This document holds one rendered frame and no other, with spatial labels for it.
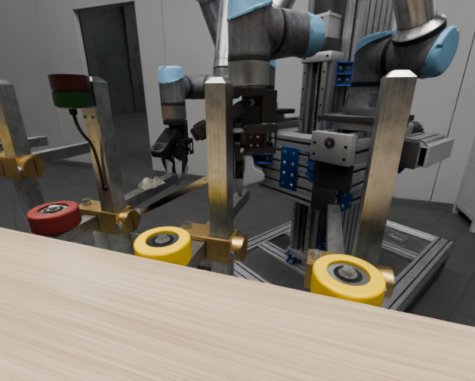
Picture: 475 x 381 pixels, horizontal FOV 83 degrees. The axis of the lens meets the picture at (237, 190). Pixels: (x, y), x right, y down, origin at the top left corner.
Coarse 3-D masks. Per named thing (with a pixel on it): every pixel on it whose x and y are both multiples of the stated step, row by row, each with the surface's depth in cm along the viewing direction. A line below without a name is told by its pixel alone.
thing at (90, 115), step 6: (54, 90) 43; (60, 90) 43; (66, 90) 43; (72, 90) 43; (78, 90) 44; (84, 90) 44; (90, 90) 46; (60, 108) 45; (66, 108) 44; (72, 108) 44; (78, 108) 45; (84, 108) 49; (90, 108) 49; (96, 108) 48; (72, 114) 46; (84, 114) 50; (90, 114) 49; (96, 114) 49; (84, 120) 50; (90, 120) 50; (96, 120) 49; (78, 126) 47; (90, 144) 50; (96, 156) 51; (96, 162) 52; (102, 174) 53; (102, 180) 53; (102, 186) 53
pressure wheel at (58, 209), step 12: (48, 204) 50; (60, 204) 51; (72, 204) 50; (36, 216) 45; (48, 216) 45; (60, 216) 46; (72, 216) 48; (36, 228) 46; (48, 228) 46; (60, 228) 47
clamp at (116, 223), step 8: (96, 200) 62; (80, 208) 58; (88, 208) 58; (96, 208) 58; (128, 208) 58; (104, 216) 56; (112, 216) 55; (120, 216) 56; (128, 216) 56; (136, 216) 58; (104, 224) 57; (112, 224) 56; (120, 224) 55; (128, 224) 56; (136, 224) 58; (104, 232) 57; (112, 232) 57; (120, 232) 57; (128, 232) 57
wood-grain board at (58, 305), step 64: (0, 256) 35; (64, 256) 35; (128, 256) 35; (0, 320) 25; (64, 320) 25; (128, 320) 25; (192, 320) 25; (256, 320) 25; (320, 320) 25; (384, 320) 25
